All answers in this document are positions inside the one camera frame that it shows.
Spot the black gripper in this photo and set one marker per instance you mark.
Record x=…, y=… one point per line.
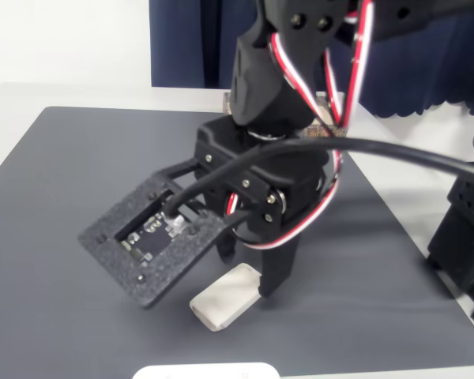
x=300, y=179

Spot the white eraser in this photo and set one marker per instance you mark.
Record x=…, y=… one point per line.
x=227, y=298

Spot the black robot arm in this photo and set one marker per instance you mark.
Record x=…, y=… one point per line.
x=260, y=79

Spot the brown patterned cardboard box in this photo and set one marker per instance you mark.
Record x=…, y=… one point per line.
x=226, y=103

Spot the white rounded device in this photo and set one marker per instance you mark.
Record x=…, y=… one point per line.
x=205, y=372

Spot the dark grey mat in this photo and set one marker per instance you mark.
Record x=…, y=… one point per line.
x=83, y=197

